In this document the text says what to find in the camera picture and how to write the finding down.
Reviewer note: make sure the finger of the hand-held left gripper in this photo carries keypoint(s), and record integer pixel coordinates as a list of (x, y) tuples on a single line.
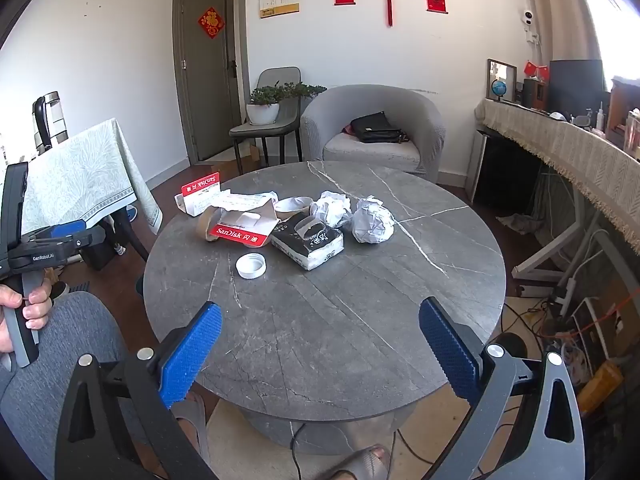
[(67, 228)]

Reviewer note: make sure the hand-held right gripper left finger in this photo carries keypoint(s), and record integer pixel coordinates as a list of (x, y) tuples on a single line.
[(195, 355)]

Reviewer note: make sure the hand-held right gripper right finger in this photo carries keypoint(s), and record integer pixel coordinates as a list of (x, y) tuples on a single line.
[(450, 352)]

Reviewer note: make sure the white bottle cap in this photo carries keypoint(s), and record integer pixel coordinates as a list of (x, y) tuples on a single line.
[(250, 266)]

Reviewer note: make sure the red white card package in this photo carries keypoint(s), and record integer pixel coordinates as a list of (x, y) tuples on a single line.
[(197, 194)]

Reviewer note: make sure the torn red white box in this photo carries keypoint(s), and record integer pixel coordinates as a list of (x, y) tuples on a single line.
[(245, 230)]

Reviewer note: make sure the white paper ball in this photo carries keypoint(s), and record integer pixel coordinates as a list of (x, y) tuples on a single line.
[(332, 210), (372, 220)]

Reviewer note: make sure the person's left hand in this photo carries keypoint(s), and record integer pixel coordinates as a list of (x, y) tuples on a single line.
[(39, 305)]

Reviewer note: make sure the black box under table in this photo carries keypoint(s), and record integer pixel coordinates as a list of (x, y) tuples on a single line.
[(97, 255)]

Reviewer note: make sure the table with pale tablecloth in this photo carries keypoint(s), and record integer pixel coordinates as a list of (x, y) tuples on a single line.
[(75, 175)]

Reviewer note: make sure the glass kettle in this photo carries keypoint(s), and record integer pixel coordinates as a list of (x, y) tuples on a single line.
[(50, 120)]

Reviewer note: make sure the person's grey trouser leg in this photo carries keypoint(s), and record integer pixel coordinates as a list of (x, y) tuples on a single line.
[(65, 340)]

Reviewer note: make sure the round grey marble table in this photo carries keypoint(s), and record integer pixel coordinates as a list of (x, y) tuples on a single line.
[(325, 320)]

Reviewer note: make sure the brown tape roll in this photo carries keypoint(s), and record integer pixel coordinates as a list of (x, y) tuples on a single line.
[(205, 225)]

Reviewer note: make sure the grey slipper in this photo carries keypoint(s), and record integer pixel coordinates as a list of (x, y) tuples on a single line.
[(360, 462)]

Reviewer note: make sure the black tissue packet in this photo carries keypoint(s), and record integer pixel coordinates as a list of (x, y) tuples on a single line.
[(310, 242)]

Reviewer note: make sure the torn white paper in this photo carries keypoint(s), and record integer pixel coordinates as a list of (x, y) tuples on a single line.
[(245, 201)]

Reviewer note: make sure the cardboard box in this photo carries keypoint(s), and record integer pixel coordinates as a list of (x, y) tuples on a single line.
[(225, 167)]

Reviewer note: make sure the black cabinet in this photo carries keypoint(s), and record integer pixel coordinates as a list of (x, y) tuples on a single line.
[(500, 170)]

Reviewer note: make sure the grey door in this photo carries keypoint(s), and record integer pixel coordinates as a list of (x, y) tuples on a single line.
[(207, 90)]

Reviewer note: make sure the grey armchair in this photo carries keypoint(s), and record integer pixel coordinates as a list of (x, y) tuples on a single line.
[(375, 155)]

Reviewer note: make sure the grey dining chair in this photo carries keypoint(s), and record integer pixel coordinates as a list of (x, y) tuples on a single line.
[(270, 132)]

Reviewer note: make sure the potted plant in white pot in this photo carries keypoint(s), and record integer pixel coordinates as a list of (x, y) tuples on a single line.
[(264, 107)]

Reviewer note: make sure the long desk with beige cloth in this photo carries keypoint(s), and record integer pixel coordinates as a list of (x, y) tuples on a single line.
[(575, 155)]

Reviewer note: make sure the black handbag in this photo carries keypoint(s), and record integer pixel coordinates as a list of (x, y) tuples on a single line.
[(375, 129)]

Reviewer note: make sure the red door ornament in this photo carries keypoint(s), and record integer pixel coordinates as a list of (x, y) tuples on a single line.
[(211, 22)]

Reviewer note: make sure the small blue globe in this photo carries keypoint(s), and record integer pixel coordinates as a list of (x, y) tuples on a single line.
[(498, 88)]

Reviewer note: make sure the framed mirror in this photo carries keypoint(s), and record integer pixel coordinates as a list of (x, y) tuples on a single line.
[(502, 70)]

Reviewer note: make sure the black monitor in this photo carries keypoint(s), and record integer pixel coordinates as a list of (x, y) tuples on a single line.
[(575, 85)]

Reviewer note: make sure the small red flags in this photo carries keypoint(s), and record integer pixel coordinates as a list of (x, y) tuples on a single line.
[(536, 69)]

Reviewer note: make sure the white security camera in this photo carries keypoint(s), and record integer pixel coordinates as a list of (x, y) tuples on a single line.
[(527, 17)]

